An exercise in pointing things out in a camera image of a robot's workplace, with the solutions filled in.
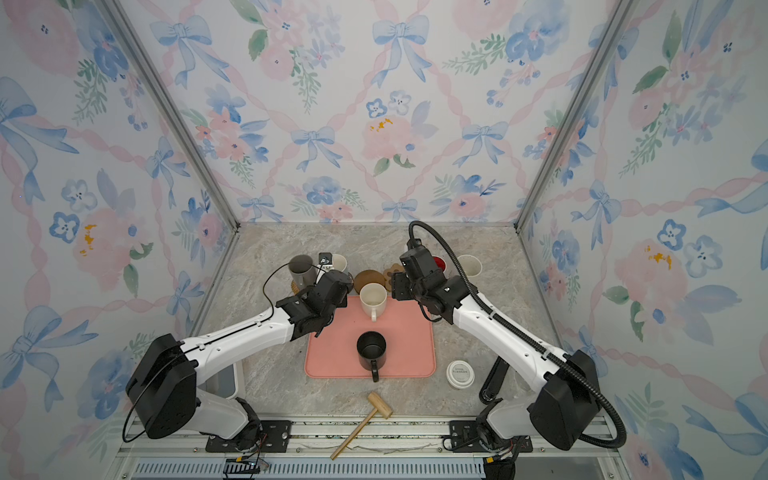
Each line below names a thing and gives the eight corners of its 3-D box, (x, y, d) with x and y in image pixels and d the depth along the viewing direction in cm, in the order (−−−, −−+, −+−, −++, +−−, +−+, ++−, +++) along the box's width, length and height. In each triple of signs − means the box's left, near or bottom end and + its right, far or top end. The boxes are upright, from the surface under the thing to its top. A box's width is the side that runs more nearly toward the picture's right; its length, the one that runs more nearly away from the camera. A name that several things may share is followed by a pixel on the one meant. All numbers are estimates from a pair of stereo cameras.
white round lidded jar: (445, 393, 83) (449, 385, 77) (442, 370, 87) (446, 360, 81) (470, 393, 83) (476, 385, 77) (466, 370, 87) (472, 360, 81)
